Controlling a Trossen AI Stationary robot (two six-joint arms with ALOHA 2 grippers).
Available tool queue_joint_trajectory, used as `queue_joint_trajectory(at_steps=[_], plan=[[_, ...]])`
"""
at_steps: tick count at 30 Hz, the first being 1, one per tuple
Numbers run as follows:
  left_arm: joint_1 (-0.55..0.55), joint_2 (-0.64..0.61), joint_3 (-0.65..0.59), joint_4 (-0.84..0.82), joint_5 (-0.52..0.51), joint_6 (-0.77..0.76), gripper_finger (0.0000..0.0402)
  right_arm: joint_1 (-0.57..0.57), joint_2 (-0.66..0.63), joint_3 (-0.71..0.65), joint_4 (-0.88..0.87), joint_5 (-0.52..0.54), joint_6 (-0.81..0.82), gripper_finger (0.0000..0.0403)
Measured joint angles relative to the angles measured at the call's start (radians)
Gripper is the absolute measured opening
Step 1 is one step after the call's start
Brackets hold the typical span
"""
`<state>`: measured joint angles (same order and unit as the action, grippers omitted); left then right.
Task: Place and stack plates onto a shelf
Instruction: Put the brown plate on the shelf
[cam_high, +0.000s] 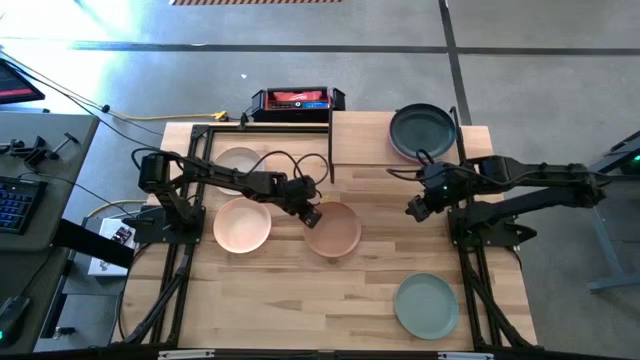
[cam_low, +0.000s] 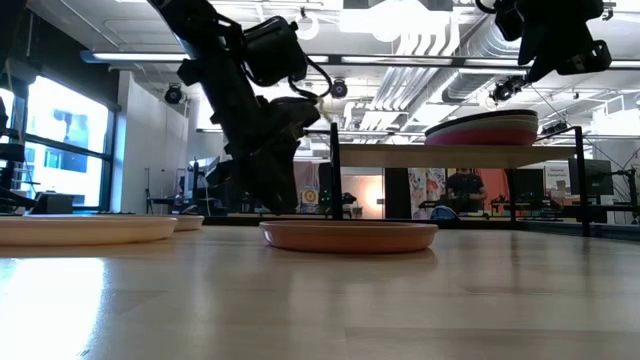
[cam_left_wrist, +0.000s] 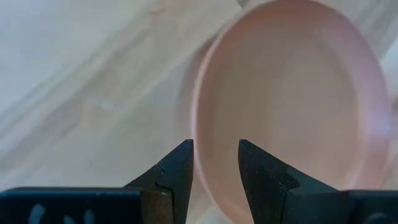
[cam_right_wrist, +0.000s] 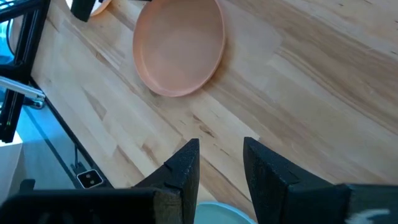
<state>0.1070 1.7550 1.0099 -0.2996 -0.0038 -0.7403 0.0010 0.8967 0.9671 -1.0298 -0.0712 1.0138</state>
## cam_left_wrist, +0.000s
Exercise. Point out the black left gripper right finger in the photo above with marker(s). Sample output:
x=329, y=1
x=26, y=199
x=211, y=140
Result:
x=264, y=186

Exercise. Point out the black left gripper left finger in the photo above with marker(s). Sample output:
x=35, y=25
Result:
x=174, y=174

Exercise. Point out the salmon pink plate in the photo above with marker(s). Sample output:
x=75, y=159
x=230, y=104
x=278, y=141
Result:
x=280, y=93

